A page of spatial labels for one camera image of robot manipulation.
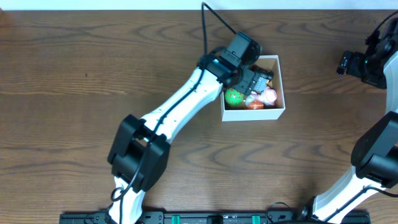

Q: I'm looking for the grey and yellow toy truck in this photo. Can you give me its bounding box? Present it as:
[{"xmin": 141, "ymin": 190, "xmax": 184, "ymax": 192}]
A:
[{"xmin": 254, "ymin": 67, "xmax": 274, "ymax": 92}]

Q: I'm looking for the green ball with red numbers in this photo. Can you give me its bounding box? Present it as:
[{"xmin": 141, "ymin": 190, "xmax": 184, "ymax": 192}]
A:
[{"xmin": 224, "ymin": 88, "xmax": 244, "ymax": 108}]

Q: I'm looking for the pink and white duck figure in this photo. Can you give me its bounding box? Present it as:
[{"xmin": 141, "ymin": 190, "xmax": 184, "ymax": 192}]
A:
[{"xmin": 245, "ymin": 86, "xmax": 277, "ymax": 108}]

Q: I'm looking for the orange round plastic toy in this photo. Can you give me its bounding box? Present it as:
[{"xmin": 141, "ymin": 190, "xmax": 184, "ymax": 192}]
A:
[{"xmin": 246, "ymin": 100, "xmax": 264, "ymax": 110}]

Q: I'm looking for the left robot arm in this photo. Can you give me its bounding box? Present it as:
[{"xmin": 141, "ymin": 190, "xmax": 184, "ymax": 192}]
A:
[{"xmin": 108, "ymin": 53, "xmax": 274, "ymax": 223}]

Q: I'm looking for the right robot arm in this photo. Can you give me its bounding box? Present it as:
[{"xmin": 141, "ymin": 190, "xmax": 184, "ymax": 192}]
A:
[{"xmin": 299, "ymin": 15, "xmax": 397, "ymax": 223}]

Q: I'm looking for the white cardboard box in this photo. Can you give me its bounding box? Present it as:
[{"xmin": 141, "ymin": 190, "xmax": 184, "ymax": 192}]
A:
[{"xmin": 220, "ymin": 55, "xmax": 286, "ymax": 121}]

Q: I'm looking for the black mounting rail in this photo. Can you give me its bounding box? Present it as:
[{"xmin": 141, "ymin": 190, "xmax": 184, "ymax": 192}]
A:
[{"xmin": 58, "ymin": 210, "xmax": 371, "ymax": 224}]

